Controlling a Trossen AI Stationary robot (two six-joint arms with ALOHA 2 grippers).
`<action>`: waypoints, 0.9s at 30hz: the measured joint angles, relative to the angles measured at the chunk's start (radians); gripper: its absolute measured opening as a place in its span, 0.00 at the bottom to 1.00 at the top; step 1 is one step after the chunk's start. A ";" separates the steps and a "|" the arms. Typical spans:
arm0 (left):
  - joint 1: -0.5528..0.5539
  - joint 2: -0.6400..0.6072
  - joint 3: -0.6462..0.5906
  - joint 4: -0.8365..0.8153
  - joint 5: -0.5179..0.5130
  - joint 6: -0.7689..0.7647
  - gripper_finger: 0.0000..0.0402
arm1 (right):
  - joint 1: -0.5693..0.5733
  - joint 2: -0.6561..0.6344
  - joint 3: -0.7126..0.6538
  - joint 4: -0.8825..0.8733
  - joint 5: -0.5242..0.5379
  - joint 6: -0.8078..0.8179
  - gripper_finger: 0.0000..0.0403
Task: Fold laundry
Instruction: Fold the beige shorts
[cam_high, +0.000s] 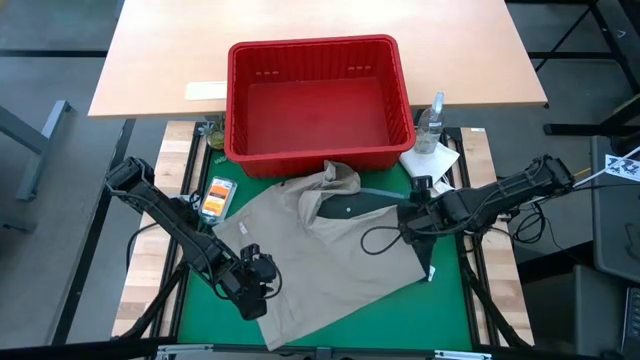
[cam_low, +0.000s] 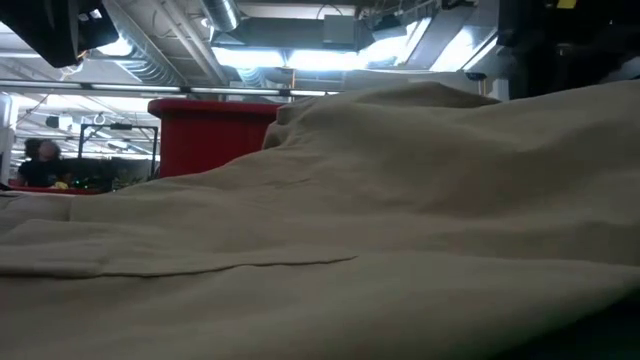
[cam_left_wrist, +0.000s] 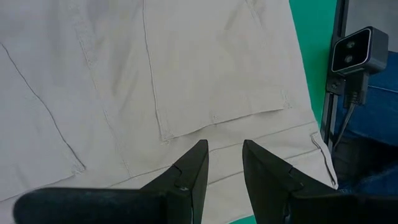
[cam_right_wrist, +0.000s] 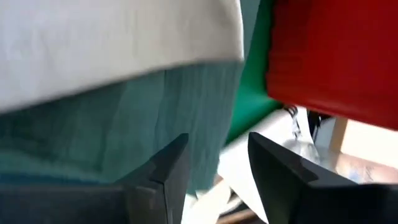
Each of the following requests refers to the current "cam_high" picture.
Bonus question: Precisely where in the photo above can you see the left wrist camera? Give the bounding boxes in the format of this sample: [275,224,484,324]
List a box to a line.
[240,243,279,286]

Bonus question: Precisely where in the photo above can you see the beige trousers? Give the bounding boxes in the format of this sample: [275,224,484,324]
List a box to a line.
[212,159,432,352]

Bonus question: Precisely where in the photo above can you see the small white adapter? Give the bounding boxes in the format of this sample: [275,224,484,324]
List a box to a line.
[179,192,204,211]

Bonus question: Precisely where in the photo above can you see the white cloth bag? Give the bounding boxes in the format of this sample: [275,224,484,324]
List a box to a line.
[398,142,461,196]

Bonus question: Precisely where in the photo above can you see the clear spray bottle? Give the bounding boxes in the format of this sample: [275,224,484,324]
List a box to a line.
[412,91,446,156]

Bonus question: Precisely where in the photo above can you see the orange label plastic package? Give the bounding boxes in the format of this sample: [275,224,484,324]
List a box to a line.
[198,175,239,225]

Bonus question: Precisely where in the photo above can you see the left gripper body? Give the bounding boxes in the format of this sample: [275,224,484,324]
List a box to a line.
[218,264,271,322]

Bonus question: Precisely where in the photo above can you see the grey cabinet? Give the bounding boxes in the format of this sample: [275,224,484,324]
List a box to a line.
[590,134,640,284]

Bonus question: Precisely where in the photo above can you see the light wooden table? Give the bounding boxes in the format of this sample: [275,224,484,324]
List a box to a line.
[87,0,549,120]

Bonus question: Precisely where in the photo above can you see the black desk frame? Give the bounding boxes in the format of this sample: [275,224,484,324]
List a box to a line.
[527,0,640,136]

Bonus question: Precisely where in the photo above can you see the red plastic laundry basket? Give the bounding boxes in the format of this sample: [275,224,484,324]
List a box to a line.
[223,33,418,180]

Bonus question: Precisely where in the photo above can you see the grey metal stand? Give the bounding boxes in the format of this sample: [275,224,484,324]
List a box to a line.
[0,99,74,202]

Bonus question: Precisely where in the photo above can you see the black cable bundle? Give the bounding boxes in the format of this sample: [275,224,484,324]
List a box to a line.
[512,199,551,246]

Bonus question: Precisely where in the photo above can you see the aluminium bar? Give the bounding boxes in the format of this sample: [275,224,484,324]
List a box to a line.
[155,343,494,360]

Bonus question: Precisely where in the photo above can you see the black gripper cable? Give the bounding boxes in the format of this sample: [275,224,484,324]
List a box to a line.
[359,224,407,257]
[212,254,284,301]

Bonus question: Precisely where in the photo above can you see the white logo tag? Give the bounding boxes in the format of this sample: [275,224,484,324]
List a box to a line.
[604,153,640,182]

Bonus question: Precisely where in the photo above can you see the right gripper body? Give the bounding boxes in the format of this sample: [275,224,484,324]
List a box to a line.
[397,192,454,246]

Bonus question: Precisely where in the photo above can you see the dark green garment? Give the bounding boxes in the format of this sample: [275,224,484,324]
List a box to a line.
[316,191,416,221]

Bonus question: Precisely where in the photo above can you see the white paper sheet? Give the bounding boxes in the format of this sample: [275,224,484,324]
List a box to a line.
[183,80,230,101]

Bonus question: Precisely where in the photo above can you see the green table mat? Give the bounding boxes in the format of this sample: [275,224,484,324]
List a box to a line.
[177,149,474,351]

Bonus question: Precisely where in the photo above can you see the dark grey box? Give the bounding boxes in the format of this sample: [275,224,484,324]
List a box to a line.
[519,264,626,356]

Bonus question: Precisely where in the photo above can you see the black aluminium table frame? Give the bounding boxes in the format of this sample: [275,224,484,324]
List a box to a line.
[112,119,534,351]

